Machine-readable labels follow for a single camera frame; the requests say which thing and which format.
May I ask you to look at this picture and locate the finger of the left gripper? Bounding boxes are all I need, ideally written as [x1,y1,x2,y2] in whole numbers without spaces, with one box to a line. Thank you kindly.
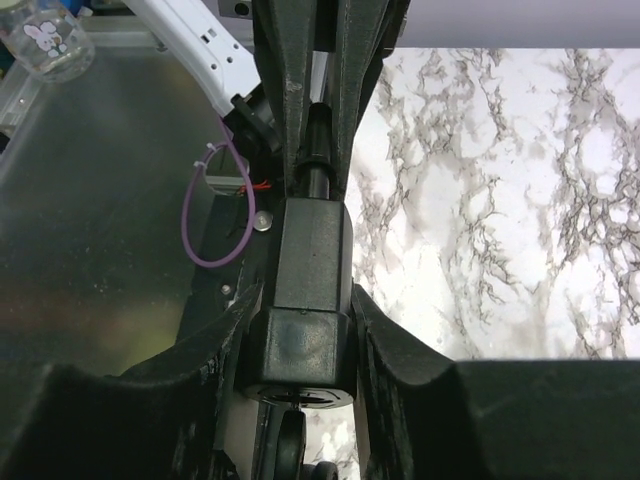
[252,1,317,194]
[331,1,410,200]

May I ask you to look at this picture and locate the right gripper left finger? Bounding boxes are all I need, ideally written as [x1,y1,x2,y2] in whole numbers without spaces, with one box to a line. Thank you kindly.
[1,285,261,479]

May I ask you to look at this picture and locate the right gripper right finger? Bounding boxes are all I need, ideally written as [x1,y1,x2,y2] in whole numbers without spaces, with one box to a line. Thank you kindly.
[352,287,639,479]

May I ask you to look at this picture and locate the black-headed keys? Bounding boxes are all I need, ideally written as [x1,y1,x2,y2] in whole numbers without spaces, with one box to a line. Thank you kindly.
[251,403,339,480]

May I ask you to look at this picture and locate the black padlock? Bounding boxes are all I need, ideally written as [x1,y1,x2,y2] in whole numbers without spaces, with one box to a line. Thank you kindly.
[239,103,357,408]

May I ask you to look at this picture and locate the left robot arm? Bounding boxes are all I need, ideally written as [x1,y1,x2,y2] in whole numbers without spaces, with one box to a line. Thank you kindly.
[129,1,409,201]

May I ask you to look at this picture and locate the clear bunny glass jar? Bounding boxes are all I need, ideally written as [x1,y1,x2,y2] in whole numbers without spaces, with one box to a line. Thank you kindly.
[1,0,95,83]

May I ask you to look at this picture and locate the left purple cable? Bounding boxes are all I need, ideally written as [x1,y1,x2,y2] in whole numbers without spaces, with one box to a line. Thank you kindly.
[182,119,259,269]

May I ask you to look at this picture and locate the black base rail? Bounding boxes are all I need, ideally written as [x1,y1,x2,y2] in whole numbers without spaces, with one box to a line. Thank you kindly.
[176,165,280,341]

